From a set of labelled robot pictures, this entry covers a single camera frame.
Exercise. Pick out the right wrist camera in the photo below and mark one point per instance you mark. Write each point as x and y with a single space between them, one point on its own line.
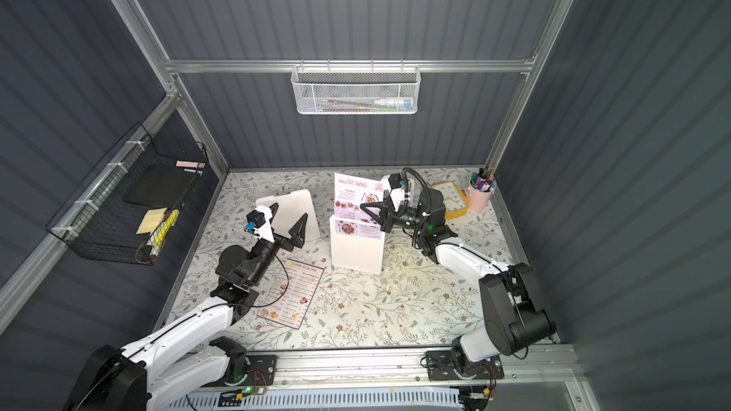
396 190

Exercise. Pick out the yellow tray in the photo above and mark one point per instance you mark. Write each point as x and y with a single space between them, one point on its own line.
454 200

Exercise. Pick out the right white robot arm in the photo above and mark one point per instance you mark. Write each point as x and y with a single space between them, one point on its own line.
513 304

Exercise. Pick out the white rack panel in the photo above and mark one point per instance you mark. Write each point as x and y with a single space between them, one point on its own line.
291 207
356 245

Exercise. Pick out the pink pen cup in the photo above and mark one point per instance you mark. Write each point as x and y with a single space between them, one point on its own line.
477 199

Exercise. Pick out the left Dim Sum menu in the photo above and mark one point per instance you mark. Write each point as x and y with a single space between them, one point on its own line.
288 292

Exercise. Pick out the pink special menu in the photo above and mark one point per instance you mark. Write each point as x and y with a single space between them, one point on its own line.
350 192

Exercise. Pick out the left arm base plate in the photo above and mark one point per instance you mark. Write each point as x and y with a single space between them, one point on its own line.
257 368

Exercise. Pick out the white tube in basket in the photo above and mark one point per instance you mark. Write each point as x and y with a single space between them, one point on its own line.
398 104

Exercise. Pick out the black wire wall basket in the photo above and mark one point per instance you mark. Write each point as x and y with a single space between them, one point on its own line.
129 210

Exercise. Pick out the yellow sticky notepad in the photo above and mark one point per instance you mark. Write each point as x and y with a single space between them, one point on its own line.
151 220

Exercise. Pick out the yellow patterned roll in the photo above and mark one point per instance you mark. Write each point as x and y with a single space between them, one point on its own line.
156 241

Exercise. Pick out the white wire mesh basket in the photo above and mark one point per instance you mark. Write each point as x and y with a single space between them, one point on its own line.
351 91

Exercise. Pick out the black notebook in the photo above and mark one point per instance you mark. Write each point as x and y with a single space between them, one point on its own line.
160 187

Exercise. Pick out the pink eraser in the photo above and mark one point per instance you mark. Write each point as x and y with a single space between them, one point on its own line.
190 164

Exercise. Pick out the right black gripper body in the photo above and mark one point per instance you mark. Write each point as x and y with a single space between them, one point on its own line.
389 215

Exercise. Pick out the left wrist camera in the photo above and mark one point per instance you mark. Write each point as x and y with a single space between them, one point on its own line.
259 223

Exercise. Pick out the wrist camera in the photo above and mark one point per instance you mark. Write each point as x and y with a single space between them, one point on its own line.
396 190
259 223

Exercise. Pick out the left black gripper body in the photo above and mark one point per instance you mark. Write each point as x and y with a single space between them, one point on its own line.
283 242

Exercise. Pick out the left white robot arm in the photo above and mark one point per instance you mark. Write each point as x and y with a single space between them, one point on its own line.
169 363

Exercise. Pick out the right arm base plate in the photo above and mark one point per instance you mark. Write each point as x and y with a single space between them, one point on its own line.
441 367

